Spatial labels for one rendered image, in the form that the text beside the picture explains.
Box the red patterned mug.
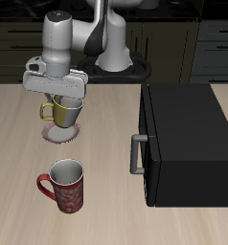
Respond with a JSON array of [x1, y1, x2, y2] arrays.
[[35, 158, 85, 214]]

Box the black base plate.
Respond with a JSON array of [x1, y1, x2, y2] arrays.
[[77, 52, 152, 80]]

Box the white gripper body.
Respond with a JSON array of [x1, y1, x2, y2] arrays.
[[21, 70, 88, 100]]

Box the dark kitchen cupboards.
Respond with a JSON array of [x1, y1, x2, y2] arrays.
[[0, 0, 228, 85]]

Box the white plate with red rim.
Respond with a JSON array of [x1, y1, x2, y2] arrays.
[[41, 122, 81, 145]]

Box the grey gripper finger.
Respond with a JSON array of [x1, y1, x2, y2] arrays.
[[44, 92, 56, 105]]

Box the black microwave oven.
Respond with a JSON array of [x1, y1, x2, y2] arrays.
[[129, 82, 228, 209]]

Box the white and yellow mug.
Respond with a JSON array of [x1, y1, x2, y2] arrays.
[[39, 94, 84, 129]]

